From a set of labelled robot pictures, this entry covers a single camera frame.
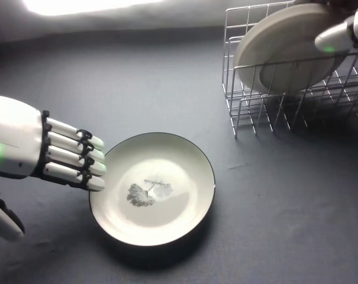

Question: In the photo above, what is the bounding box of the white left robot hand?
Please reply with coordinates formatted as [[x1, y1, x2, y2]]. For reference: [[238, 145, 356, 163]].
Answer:
[[0, 94, 108, 242]]

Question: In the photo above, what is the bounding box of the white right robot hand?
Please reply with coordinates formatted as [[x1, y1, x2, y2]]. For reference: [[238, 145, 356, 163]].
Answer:
[[294, 0, 358, 56]]

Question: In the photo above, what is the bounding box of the white plate black rim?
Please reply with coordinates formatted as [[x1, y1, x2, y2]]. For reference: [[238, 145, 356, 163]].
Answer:
[[233, 2, 350, 95], [88, 132, 217, 247]]

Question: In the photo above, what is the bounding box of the white cloth backdrop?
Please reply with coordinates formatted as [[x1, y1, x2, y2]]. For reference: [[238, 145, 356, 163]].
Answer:
[[0, 0, 298, 45]]

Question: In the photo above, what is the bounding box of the silver wire dish rack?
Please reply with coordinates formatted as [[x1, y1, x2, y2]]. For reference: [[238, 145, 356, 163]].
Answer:
[[221, 0, 358, 140]]

